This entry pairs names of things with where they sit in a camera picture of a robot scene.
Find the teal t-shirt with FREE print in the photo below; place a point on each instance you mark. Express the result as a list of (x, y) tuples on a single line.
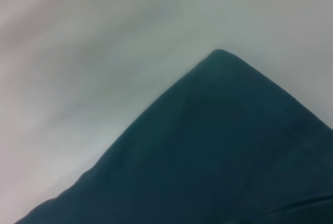
[(208, 156)]

